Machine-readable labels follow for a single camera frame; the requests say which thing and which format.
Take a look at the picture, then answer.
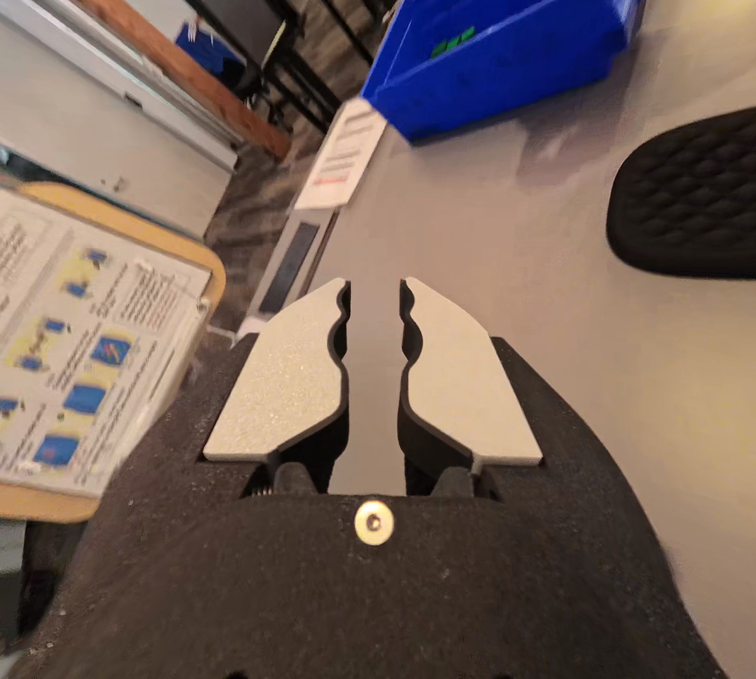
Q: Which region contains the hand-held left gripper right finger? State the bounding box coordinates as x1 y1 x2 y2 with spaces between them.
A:
397 278 544 491

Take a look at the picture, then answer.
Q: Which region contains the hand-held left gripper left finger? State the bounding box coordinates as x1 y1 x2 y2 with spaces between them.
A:
202 278 352 491

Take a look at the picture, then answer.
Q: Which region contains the blue plastic bin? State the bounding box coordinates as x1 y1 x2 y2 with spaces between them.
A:
360 0 656 144

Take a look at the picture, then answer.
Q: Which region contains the wooden display board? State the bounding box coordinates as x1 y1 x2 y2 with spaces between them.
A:
0 182 227 524

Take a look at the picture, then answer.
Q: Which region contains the laminated printed paper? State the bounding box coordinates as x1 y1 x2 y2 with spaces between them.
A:
293 98 388 211

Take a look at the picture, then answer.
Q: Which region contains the blue jacket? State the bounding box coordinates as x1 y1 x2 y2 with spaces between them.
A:
175 22 246 86

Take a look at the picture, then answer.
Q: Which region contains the wooden column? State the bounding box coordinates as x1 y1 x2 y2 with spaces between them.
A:
0 0 294 161

